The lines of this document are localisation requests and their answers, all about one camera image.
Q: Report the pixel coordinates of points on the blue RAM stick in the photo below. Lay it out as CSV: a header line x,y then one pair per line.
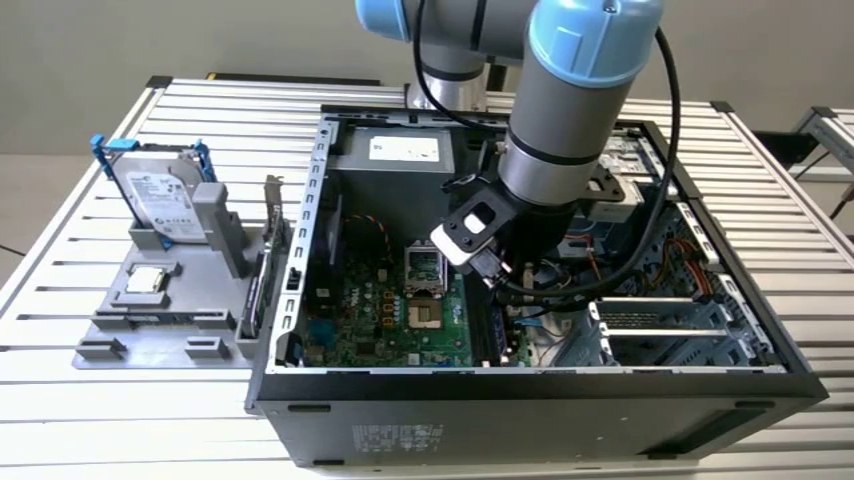
x,y
503,330

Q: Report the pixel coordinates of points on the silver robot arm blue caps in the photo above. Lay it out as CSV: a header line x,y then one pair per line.
x,y
567,125

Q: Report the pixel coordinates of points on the metal drive cage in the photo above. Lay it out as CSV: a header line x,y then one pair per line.
x,y
641,150

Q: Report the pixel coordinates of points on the grey power supply unit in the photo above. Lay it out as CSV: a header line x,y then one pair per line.
x,y
394,200

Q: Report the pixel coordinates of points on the CPU socket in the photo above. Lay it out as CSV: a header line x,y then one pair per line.
x,y
426,315

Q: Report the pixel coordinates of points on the grey metal disk bay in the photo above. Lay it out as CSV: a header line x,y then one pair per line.
x,y
667,320

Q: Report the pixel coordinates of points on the green motherboard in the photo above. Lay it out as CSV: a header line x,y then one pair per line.
x,y
360,330

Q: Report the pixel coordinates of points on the black open PC case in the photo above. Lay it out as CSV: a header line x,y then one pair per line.
x,y
534,425

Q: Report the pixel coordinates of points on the graphics card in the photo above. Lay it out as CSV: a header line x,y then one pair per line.
x,y
275,225

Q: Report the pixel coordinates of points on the metal slat side table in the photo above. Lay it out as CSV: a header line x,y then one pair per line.
x,y
827,125

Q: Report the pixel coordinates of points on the grey parts rack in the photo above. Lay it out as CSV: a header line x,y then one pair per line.
x,y
194,295

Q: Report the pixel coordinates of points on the hard disk in blue carrier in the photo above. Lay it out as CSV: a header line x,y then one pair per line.
x,y
156,200

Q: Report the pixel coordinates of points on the silver CPU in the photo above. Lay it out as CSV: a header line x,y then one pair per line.
x,y
146,280

